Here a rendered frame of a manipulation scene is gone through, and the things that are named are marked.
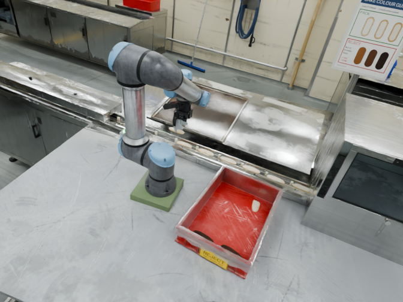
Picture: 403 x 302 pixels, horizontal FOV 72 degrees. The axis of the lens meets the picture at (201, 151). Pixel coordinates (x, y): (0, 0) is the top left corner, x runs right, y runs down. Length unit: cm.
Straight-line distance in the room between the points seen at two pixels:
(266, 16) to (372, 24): 321
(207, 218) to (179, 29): 474
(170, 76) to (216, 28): 442
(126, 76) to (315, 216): 99
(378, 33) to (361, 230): 118
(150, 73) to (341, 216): 98
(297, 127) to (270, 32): 337
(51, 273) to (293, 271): 91
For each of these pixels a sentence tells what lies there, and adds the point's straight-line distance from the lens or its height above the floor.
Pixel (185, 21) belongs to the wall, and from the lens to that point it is 563.
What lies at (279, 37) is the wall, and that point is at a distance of 510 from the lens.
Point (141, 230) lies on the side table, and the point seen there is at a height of 82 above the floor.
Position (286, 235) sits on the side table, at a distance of 136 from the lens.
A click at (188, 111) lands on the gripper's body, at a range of 153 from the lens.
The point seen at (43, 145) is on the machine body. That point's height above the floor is 43.
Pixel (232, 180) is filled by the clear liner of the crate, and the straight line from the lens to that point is 146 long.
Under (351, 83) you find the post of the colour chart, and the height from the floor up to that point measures 121.
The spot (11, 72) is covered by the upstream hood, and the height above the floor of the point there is 92.
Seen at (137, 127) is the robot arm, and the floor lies 118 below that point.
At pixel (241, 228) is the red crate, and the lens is 131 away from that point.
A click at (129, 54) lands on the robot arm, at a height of 149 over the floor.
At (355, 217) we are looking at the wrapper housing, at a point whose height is 98.
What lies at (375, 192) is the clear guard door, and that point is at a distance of 129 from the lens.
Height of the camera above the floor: 181
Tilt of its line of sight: 36 degrees down
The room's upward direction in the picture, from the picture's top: 9 degrees clockwise
